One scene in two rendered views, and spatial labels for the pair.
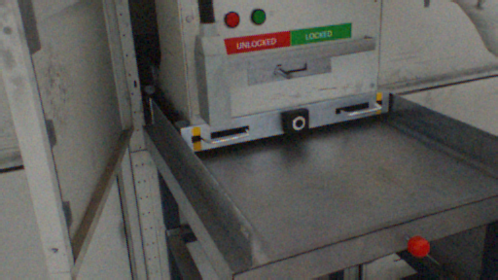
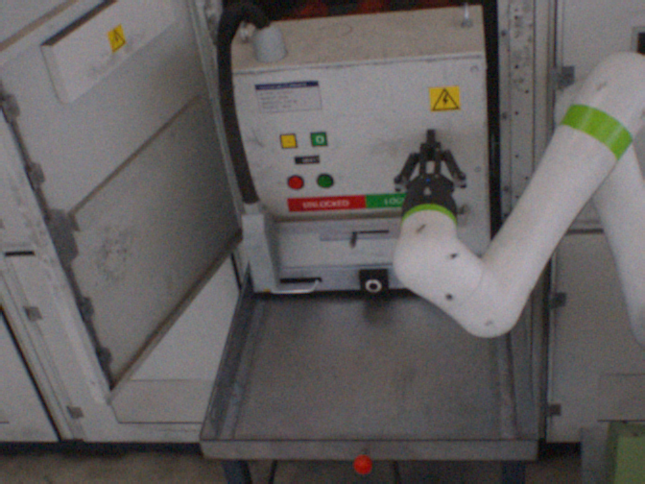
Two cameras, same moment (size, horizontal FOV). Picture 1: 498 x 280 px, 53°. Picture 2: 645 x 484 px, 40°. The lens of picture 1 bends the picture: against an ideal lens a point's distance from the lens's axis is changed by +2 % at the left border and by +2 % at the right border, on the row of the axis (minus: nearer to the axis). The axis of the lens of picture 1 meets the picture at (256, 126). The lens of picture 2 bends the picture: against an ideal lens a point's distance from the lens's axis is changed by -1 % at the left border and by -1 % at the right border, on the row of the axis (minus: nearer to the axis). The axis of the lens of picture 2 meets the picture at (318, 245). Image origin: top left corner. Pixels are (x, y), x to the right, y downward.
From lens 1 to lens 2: 1.16 m
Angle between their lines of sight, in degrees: 34
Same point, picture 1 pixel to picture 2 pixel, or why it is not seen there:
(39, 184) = (77, 344)
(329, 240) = (287, 436)
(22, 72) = (57, 283)
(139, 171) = not seen: hidden behind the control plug
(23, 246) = not seen: hidden behind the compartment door
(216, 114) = (259, 279)
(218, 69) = (256, 245)
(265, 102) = (341, 256)
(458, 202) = (429, 435)
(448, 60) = not seen: outside the picture
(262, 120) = (336, 274)
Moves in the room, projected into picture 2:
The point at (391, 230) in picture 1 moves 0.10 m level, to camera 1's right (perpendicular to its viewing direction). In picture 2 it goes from (346, 443) to (396, 460)
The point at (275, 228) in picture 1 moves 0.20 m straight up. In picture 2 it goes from (260, 408) to (241, 331)
